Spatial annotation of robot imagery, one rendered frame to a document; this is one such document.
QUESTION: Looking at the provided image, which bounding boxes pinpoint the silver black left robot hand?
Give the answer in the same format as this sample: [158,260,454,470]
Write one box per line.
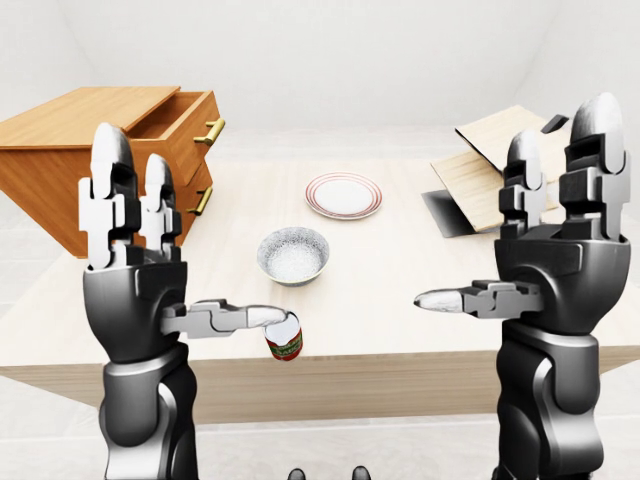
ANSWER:
[78,122,292,365]

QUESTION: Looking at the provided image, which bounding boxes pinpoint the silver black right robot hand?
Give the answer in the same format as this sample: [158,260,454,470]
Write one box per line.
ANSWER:
[413,92,630,337]

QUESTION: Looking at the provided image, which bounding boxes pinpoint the closed wooden drawer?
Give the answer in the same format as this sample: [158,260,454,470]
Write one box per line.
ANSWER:
[175,159,215,247]

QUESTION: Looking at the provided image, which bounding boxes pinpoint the wooden cabinet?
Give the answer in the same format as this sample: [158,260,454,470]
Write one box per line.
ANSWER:
[0,85,226,260]

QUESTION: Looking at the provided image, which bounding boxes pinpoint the open wooden drawer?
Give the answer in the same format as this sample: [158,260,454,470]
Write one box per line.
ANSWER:
[122,89,220,185]

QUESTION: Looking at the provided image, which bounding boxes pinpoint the red printed tin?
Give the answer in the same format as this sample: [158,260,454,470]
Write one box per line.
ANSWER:
[263,310,304,361]

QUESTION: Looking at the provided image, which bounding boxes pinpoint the patterned blue white bowl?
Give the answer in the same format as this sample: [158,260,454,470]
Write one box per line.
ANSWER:
[256,227,331,289]

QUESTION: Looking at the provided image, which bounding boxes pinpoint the white plate with red rings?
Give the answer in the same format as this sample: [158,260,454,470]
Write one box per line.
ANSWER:
[305,172,385,221]

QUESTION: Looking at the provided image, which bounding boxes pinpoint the brass handle of closed drawer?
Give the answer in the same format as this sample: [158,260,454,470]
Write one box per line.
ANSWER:
[187,186,214,216]

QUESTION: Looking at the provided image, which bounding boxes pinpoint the brass handle of open drawer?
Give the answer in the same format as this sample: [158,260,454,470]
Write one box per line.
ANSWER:
[193,118,226,147]

